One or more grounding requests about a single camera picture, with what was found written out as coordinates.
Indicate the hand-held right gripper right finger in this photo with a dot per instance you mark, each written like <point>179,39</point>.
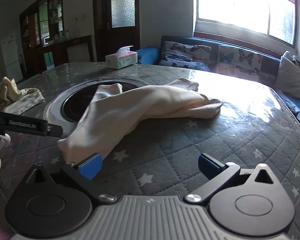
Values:
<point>208,163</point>

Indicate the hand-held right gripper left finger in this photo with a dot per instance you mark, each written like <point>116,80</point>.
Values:
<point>90,167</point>

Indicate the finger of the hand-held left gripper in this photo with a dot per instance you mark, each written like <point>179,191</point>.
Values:
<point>54,130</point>

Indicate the cream long-sleeved garment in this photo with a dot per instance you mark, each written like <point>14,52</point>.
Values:
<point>140,107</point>

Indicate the yellow floral cloth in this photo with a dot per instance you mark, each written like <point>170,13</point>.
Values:
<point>17,100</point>

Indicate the round black induction cooker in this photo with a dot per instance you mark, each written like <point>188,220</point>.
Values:
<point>70,110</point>

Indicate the white refrigerator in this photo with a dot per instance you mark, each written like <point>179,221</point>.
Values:
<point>11,55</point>

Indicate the white chair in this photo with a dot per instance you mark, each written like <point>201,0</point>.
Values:
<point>77,52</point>

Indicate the dark wooden sideboard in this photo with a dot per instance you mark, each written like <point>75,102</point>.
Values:
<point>57,46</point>

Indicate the tissue box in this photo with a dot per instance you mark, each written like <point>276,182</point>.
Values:
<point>122,60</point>

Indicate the dark wooden display cabinet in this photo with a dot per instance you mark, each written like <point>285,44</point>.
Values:
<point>31,25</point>

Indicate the dark wooden door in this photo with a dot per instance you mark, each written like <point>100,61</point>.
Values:
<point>102,37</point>

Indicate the butterfly print cushion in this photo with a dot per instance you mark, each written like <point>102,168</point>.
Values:
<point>185,55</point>
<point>237,62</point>

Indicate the large grey pillow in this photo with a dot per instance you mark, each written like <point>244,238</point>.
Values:
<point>290,80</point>

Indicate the blue sofa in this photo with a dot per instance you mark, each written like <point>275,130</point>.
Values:
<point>150,55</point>

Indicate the window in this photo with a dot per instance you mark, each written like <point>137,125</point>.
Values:
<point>227,0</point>

